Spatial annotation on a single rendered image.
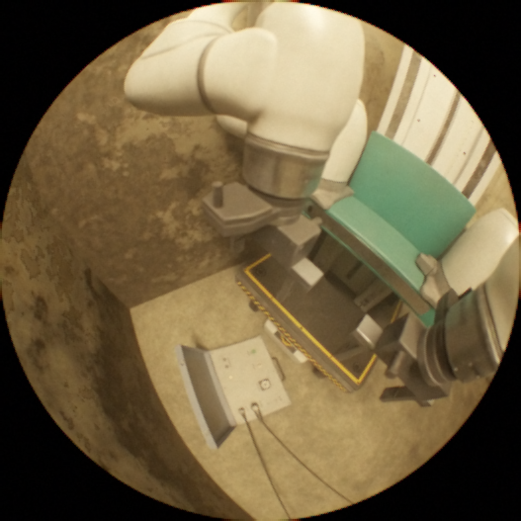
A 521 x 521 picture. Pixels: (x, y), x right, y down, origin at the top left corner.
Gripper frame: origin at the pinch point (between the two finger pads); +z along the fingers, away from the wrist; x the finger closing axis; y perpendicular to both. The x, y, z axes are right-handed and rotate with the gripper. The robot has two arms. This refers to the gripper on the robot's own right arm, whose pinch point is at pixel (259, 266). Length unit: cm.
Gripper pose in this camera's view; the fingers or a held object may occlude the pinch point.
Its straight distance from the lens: 33.6
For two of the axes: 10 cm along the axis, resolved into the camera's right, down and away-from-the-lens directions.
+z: -1.4, 6.0, 7.8
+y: 7.4, -4.7, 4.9
